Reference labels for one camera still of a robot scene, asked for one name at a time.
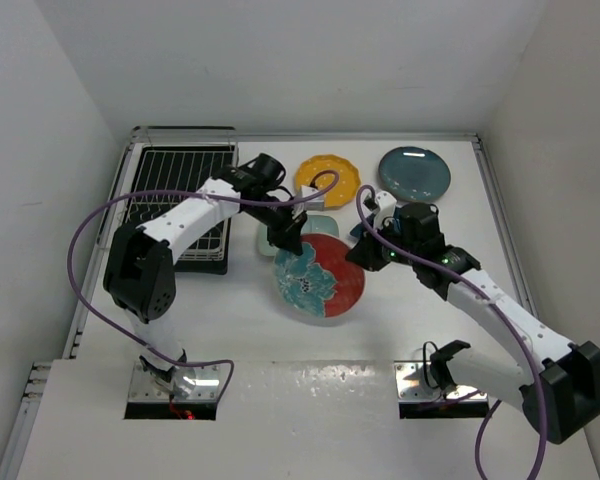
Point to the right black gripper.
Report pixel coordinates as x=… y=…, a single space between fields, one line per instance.
x=364 y=252

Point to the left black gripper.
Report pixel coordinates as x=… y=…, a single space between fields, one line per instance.
x=287 y=235

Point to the red blue floral plate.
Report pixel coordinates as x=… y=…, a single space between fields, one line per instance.
x=319 y=283

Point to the teal round plate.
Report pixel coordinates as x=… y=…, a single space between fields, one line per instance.
x=413 y=174

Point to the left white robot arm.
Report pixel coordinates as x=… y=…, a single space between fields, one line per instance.
x=140 y=271

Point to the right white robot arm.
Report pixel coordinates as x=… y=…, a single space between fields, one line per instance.
x=552 y=380

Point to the dark blue leaf dish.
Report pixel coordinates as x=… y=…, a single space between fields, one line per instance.
x=357 y=231

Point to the light green divided tray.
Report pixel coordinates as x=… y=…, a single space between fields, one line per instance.
x=315 y=224

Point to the yellow dotted plate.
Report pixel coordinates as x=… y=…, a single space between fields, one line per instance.
x=314 y=172

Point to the black drip tray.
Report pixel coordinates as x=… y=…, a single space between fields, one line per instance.
x=170 y=136

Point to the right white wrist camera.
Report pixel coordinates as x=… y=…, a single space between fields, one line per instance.
x=382 y=205

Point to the wire dish rack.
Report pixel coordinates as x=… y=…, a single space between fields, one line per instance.
x=183 y=168

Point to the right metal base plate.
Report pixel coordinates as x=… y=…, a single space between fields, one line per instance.
x=415 y=385

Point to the metal base plate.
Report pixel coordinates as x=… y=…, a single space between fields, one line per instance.
x=193 y=385
x=415 y=385

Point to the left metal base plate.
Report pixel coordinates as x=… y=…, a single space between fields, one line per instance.
x=193 y=385

